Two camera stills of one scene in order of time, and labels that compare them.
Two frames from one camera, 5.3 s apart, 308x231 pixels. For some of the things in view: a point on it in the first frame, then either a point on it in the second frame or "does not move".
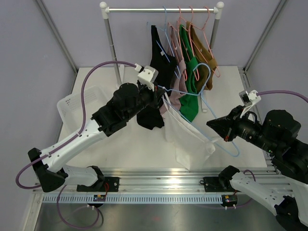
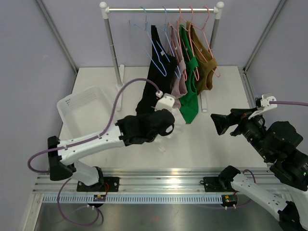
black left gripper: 156,96 -> 164,132
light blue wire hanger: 199,130 -> 146,29
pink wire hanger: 175,28 does not move
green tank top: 188,103 does not move
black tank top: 151,116 does not move
